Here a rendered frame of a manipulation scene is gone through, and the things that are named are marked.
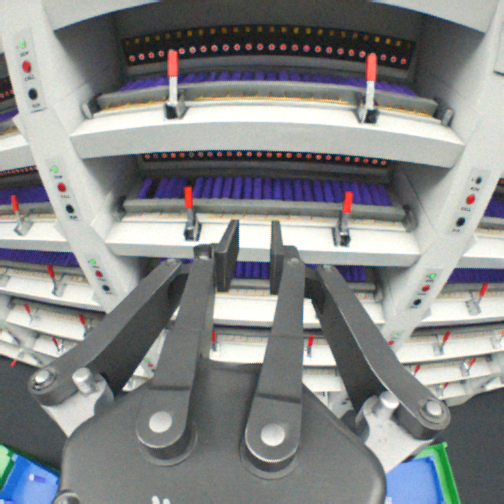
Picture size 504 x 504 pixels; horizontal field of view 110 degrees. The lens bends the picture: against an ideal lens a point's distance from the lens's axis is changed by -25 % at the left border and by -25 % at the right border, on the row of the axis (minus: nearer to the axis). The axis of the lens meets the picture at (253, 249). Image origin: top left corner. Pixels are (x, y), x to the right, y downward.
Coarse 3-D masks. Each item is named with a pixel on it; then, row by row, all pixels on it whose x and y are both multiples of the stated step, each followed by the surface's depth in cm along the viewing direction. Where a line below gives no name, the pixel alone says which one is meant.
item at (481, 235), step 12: (492, 204) 44; (492, 216) 42; (480, 228) 42; (492, 228) 41; (480, 240) 40; (492, 240) 40; (468, 252) 39; (480, 252) 39; (492, 252) 39; (456, 264) 41; (468, 264) 41; (480, 264) 40; (492, 264) 40
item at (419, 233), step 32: (192, 160) 49; (224, 160) 48; (256, 160) 48; (128, 192) 49; (96, 224) 39; (128, 224) 44; (160, 224) 44; (224, 224) 44; (352, 224) 43; (384, 224) 43; (416, 224) 40; (160, 256) 45; (192, 256) 44; (256, 256) 43; (320, 256) 41; (352, 256) 41; (384, 256) 40; (416, 256) 39
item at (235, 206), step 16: (128, 208) 45; (144, 208) 45; (160, 208) 45; (176, 208) 44; (192, 208) 44; (208, 208) 44; (224, 208) 44; (240, 208) 43; (256, 208) 43; (272, 208) 43; (288, 208) 43; (304, 208) 42; (320, 208) 42; (336, 208) 42; (352, 208) 42; (368, 208) 42; (384, 208) 42; (400, 208) 42
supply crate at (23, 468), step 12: (12, 468) 43; (24, 468) 47; (36, 468) 49; (12, 480) 42; (24, 480) 44; (48, 480) 47; (12, 492) 40; (24, 492) 42; (36, 492) 43; (48, 492) 44
